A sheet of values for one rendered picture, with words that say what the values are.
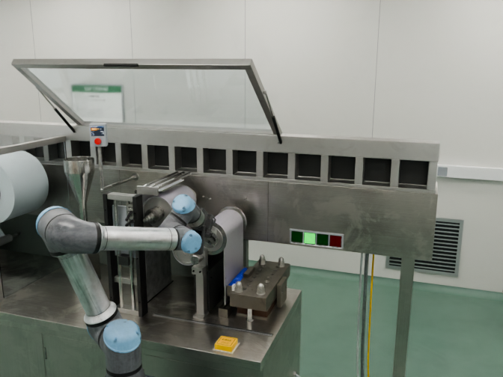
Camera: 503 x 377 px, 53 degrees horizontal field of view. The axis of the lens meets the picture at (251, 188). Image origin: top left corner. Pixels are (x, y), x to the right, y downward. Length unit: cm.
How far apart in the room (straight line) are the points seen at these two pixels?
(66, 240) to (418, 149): 143
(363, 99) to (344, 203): 236
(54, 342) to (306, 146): 140
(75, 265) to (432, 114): 346
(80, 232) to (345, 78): 339
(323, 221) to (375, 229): 23
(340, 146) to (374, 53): 237
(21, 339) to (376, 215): 168
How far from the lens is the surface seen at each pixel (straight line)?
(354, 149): 226
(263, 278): 233
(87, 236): 158
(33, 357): 260
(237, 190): 243
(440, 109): 456
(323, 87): 463
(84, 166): 250
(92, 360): 239
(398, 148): 225
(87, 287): 178
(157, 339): 215
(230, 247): 223
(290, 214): 238
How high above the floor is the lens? 197
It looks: 14 degrees down
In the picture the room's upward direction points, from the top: straight up
